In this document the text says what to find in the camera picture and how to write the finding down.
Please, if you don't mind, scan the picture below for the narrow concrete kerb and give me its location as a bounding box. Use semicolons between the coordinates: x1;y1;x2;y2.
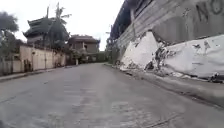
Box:
0;65;78;83

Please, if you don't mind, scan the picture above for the brown-roofed house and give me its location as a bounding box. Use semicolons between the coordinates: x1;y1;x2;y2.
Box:
67;34;101;64

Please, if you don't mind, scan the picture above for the multi-storey tiered building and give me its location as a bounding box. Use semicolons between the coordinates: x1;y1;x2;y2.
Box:
23;16;70;50

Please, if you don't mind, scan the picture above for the torn white tarpaulin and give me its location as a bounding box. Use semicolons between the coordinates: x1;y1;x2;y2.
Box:
119;30;224;81

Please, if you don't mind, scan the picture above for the grey concrete road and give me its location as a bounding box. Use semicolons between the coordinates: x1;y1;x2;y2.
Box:
0;62;224;128

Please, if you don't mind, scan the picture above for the grey concrete block wall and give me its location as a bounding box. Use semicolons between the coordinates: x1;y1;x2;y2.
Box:
109;0;224;64

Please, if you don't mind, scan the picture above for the grey concrete sidewalk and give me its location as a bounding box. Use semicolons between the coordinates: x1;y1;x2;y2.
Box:
103;63;224;108

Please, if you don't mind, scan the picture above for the tall palm tree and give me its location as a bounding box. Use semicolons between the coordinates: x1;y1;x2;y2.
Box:
46;2;72;51

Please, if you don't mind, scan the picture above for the dark leafy tree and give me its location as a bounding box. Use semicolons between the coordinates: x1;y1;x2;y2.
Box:
0;11;22;61

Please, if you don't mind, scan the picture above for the beige perimeter wall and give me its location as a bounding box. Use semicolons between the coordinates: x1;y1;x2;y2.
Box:
0;44;68;76

